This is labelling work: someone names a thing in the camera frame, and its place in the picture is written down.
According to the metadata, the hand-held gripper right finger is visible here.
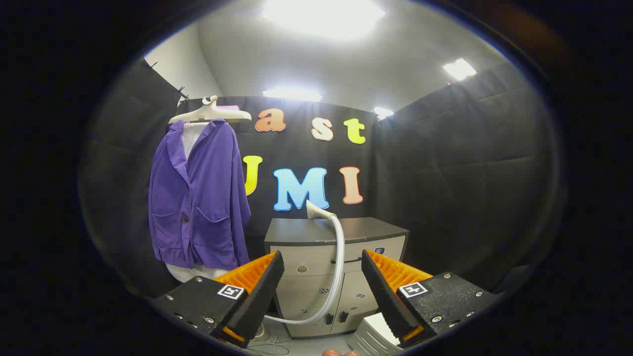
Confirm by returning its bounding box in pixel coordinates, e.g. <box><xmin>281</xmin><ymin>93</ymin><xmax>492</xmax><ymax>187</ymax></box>
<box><xmin>361</xmin><ymin>249</ymin><xmax>497</xmax><ymax>347</ymax></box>

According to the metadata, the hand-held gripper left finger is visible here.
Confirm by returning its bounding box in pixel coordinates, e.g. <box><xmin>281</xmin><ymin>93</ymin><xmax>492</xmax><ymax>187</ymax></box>
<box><xmin>153</xmin><ymin>250</ymin><xmax>285</xmax><ymax>349</ymax></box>

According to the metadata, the purple jacket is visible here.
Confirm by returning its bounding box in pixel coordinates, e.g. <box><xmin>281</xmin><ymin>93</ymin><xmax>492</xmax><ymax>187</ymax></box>
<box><xmin>148</xmin><ymin>119</ymin><xmax>252</xmax><ymax>271</ymax></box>

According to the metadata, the cream clothes hanger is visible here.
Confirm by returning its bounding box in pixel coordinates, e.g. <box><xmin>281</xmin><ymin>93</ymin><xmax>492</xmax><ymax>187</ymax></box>
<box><xmin>168</xmin><ymin>95</ymin><xmax>253</xmax><ymax>124</ymax></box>

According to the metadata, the grey cabinet with dark top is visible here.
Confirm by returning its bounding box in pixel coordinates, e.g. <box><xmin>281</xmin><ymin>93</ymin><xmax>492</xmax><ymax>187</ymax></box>
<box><xmin>264</xmin><ymin>217</ymin><xmax>410</xmax><ymax>339</ymax></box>

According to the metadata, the white ribbed appliance base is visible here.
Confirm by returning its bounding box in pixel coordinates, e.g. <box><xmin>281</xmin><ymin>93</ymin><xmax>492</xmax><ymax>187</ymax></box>
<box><xmin>354</xmin><ymin>311</ymin><xmax>402</xmax><ymax>355</ymax></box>

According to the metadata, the black backdrop cloth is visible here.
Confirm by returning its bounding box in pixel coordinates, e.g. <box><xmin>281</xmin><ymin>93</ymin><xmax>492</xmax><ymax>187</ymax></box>
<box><xmin>79</xmin><ymin>57</ymin><xmax>559</xmax><ymax>297</ymax></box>

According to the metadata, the white ironing board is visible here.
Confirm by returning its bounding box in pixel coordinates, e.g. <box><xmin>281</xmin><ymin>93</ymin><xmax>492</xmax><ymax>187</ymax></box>
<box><xmin>166</xmin><ymin>121</ymin><xmax>233</xmax><ymax>283</ymax></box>

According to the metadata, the large ceiling light panel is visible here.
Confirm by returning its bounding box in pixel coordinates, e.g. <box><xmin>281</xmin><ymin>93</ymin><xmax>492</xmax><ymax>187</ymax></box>
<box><xmin>262</xmin><ymin>0</ymin><xmax>386</xmax><ymax>40</ymax></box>

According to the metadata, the thin white cable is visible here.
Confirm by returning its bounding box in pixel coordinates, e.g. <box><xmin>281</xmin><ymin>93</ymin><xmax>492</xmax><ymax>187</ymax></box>
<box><xmin>246</xmin><ymin>334</ymin><xmax>292</xmax><ymax>356</ymax></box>

